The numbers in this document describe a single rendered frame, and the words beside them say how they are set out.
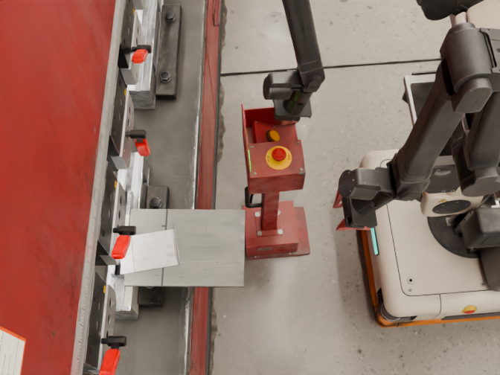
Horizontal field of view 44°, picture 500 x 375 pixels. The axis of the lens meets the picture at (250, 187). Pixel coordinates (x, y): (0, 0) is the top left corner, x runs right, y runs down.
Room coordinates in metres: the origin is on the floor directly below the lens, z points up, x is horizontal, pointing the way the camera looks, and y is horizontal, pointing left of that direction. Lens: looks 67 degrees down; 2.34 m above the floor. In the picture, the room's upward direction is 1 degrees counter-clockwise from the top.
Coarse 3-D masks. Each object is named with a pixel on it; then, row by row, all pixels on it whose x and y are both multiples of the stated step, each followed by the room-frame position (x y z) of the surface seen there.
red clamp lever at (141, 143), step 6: (126, 132) 0.59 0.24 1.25; (132, 132) 0.59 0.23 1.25; (138, 132) 0.59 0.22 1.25; (144, 132) 0.59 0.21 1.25; (132, 138) 0.58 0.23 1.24; (138, 138) 0.58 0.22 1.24; (144, 138) 0.58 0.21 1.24; (138, 144) 0.58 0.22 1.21; (144, 144) 0.59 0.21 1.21; (138, 150) 0.58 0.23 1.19; (144, 150) 0.58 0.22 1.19
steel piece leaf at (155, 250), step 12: (132, 240) 0.45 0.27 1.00; (144, 240) 0.45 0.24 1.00; (156, 240) 0.45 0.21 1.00; (168, 240) 0.45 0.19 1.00; (144, 252) 0.42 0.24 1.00; (156, 252) 0.42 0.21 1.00; (168, 252) 0.42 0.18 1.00; (144, 264) 0.39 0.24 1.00; (156, 264) 0.39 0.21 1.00; (168, 264) 0.39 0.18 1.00
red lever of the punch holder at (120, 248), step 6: (114, 228) 0.39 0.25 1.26; (120, 228) 0.38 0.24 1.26; (126, 228) 0.38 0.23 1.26; (132, 228) 0.38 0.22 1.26; (120, 234) 0.38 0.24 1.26; (126, 234) 0.37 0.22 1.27; (132, 234) 0.38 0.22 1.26; (120, 240) 0.35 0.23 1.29; (126, 240) 0.35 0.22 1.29; (114, 246) 0.34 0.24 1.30; (120, 246) 0.34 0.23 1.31; (126, 246) 0.34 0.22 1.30; (114, 252) 0.32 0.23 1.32; (120, 252) 0.32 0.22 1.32; (114, 258) 0.32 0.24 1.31; (120, 258) 0.32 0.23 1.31
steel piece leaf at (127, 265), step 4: (128, 252) 0.42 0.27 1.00; (128, 256) 0.41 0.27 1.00; (132, 256) 0.41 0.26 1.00; (124, 260) 0.40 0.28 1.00; (128, 260) 0.40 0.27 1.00; (132, 260) 0.40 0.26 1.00; (124, 264) 0.39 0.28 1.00; (128, 264) 0.39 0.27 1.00; (132, 264) 0.39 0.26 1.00; (124, 268) 0.39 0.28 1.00; (128, 268) 0.39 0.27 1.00; (132, 268) 0.39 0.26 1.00; (124, 272) 0.38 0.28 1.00; (128, 272) 0.38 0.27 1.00
